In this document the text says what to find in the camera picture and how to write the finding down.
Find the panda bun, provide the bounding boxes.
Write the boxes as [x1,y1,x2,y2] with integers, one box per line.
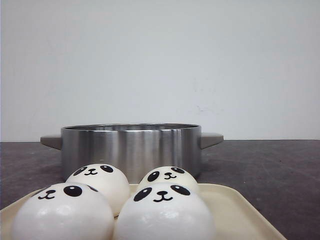
[66,163,130,217]
[137,166,200,194]
[11,183,115,240]
[113,183,216,240]

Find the stainless steel pot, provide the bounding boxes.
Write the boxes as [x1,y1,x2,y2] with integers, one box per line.
[40,123,224,183]

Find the cream plastic tray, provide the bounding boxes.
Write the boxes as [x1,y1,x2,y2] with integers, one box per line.
[0,184,283,240]

